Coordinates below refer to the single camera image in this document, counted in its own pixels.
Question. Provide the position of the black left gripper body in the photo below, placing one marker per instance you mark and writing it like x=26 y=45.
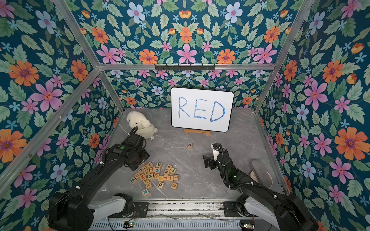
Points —
x=139 y=157

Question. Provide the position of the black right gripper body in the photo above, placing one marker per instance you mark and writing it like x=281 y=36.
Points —
x=210 y=160

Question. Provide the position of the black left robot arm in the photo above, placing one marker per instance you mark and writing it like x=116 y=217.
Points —
x=75 y=209

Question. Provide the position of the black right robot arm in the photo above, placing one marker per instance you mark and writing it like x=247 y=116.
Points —
x=285 y=212

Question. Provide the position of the wooden M letter block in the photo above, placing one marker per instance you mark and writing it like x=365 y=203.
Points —
x=133 y=180

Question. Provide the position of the wooden P letter block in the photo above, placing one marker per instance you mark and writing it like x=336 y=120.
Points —
x=160 y=185

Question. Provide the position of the wooden K letter block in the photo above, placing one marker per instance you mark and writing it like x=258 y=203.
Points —
x=145 y=192

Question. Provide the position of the wooden J letter block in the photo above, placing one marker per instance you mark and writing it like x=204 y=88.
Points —
x=173 y=170

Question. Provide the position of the white plush dog toy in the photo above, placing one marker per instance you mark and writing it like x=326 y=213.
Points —
x=145 y=128

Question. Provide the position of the wooden whiteboard stand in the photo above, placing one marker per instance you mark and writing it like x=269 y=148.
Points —
x=188 y=131

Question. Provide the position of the whiteboard with RED written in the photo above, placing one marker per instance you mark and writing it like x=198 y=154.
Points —
x=197 y=109

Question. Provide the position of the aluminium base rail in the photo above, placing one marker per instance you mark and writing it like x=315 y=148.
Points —
x=205 y=214

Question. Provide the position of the black hook rail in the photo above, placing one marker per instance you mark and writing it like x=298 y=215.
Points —
x=184 y=67

